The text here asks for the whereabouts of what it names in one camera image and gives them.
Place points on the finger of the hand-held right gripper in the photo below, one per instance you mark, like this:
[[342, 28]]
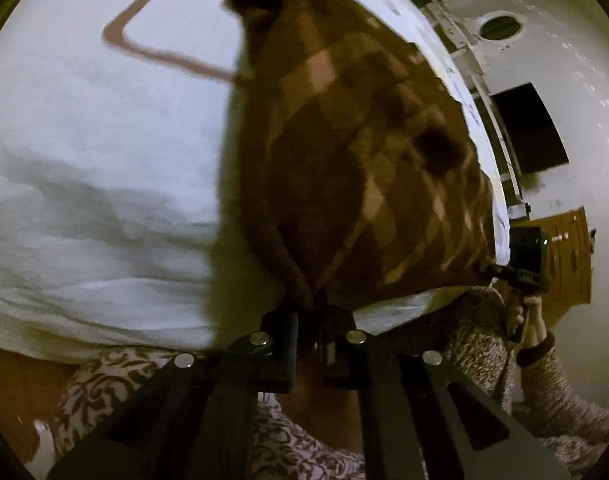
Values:
[[494, 270]]

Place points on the white vanity dresser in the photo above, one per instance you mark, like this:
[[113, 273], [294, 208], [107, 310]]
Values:
[[479, 60]]

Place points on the person's right hand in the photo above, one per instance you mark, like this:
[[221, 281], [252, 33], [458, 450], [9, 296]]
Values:
[[532, 322]]

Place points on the brown plaid sweater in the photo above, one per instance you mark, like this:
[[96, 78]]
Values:
[[364, 150]]

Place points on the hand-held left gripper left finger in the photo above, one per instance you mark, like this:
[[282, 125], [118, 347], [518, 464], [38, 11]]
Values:
[[284, 332]]

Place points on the oval vanity mirror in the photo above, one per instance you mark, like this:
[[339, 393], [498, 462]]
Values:
[[499, 27]]

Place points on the wooden door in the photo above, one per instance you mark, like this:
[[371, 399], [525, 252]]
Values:
[[569, 255]]

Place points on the person's patterned clothing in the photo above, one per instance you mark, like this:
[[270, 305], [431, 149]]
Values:
[[474, 350]]

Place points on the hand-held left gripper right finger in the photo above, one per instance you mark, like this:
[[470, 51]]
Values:
[[334, 342]]

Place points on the black television screen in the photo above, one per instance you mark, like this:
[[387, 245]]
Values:
[[529, 130]]

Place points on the person's right forearm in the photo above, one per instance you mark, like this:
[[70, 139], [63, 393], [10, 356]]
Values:
[[559, 400]]

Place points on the white printed bed sheet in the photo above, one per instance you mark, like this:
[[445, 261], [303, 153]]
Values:
[[109, 170]]

